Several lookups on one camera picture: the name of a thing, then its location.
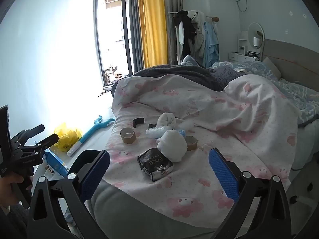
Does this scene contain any bubble wrap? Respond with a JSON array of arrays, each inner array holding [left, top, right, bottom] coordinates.
[[146, 126, 172, 139]]

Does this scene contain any air conditioner power cable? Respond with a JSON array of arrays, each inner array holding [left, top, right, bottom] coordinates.
[[237, 0, 250, 12]]

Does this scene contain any beige bed headboard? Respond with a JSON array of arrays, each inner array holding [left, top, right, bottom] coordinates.
[[260, 39, 319, 91]]

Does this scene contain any black hanging garment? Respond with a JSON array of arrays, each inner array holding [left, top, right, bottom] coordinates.
[[174, 10, 197, 53]]

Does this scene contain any blue cushion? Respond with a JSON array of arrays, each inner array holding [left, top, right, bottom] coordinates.
[[181, 55, 200, 66]]

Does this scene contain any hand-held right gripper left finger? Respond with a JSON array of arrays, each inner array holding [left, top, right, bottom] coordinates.
[[26, 150, 110, 239]]

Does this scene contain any grey fleece blanket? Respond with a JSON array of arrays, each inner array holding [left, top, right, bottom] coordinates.
[[111, 65, 247, 97]]

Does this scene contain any clothes rack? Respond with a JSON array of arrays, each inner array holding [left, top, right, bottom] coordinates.
[[169, 11, 220, 66]]

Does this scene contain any brown cardboard tape roll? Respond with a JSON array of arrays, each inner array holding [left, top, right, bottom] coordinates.
[[120, 127, 137, 144]]

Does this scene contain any grey curtain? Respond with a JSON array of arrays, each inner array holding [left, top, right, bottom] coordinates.
[[128, 0, 145, 75], [162, 0, 185, 66]]

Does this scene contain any white tissue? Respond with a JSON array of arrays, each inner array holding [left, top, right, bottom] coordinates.
[[157, 113, 176, 130]]

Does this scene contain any white dressing table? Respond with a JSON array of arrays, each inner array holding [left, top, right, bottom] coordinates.
[[229, 31, 262, 61]]

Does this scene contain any blue pet food bag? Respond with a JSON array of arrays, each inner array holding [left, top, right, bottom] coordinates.
[[43, 148, 69, 176]]

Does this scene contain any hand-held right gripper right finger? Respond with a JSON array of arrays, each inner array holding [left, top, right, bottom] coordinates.
[[209, 147, 292, 239]]

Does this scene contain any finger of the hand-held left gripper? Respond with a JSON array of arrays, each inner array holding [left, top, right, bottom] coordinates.
[[19, 124, 45, 142], [33, 134, 59, 152]]

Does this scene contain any large white tissue ball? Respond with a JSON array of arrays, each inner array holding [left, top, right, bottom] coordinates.
[[157, 129, 188, 163]]

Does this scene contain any yellow curtain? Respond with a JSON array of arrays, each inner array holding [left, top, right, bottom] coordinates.
[[138, 0, 168, 68]]

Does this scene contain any beige pillow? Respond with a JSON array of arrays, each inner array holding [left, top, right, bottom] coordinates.
[[262, 57, 282, 79]]

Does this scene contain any blue dinosaur toy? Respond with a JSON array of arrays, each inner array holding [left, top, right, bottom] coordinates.
[[67, 115, 115, 157]]

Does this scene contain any white hanging garment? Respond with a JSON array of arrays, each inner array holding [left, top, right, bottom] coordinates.
[[188, 10, 207, 58]]

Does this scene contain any yellow plastic bag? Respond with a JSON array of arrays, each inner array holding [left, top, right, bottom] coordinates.
[[54, 123, 83, 152]]

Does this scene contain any pink printed blanket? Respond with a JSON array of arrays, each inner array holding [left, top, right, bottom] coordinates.
[[111, 75, 299, 226]]

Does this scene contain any light blue hanging garment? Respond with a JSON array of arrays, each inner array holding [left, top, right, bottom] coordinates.
[[202, 21, 220, 68]]

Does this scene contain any person's left hand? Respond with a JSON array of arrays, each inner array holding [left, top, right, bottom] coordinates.
[[0, 174, 33, 208]]

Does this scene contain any round white mirror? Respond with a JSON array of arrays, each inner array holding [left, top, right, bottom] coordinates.
[[248, 22, 265, 55]]

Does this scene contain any clear tape roll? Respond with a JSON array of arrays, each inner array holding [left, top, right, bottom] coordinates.
[[186, 136, 198, 151]]

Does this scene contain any black snack packet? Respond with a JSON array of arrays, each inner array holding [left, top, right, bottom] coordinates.
[[137, 148, 174, 182]]

